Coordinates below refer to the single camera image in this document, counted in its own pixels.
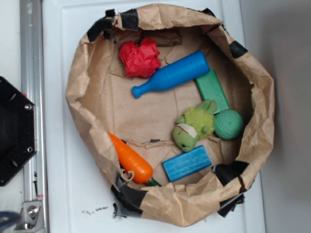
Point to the green wooden block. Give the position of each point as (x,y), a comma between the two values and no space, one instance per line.
(210,88)

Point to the green plush toy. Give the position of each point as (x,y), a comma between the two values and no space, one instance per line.
(195,124)

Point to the crumpled red paper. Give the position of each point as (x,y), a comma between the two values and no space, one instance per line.
(140,61)

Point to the brown paper bag bin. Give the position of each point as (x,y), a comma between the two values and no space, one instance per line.
(100,100)

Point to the white tray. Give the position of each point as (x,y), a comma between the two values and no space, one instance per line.
(80,200)

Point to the blue plastic bottle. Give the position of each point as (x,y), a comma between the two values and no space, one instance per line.
(175,74)

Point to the brown wood piece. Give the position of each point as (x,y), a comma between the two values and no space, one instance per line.
(162,41)

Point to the orange plastic carrot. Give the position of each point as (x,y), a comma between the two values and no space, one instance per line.
(131,161)

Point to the green rubber ball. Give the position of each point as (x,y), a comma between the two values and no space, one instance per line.
(228,124)

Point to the metal corner bracket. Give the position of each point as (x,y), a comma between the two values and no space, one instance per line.
(32,218)

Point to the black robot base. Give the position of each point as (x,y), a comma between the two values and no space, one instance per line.
(17,131)

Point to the blue wooden block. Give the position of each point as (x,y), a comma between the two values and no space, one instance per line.
(186,163)

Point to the aluminium frame rail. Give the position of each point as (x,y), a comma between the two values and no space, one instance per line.
(32,84)

